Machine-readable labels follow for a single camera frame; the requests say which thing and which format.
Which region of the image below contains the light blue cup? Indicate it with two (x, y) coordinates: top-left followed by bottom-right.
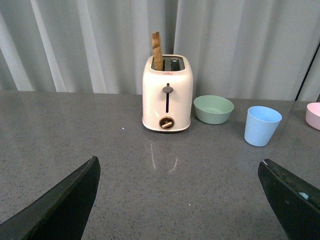
(244, 106), (282, 147)

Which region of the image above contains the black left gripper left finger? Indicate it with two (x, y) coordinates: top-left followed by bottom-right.
(0, 156), (101, 240)

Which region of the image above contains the green bowl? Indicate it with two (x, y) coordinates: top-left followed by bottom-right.
(193, 95), (234, 125)

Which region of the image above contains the pink bowl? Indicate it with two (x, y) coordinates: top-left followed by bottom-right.
(305, 102), (320, 130)

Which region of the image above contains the brown toast slice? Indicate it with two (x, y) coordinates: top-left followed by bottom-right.
(151, 31), (163, 71)

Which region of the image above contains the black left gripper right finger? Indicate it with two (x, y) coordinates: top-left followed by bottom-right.
(258, 159), (320, 240)

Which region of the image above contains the grey curtain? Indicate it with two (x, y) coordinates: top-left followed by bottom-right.
(0, 0), (320, 101)

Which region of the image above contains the cream white toaster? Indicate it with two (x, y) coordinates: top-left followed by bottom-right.
(142, 54), (194, 132)

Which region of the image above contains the black vertical pole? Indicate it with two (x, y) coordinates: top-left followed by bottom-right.
(294, 41), (320, 101)

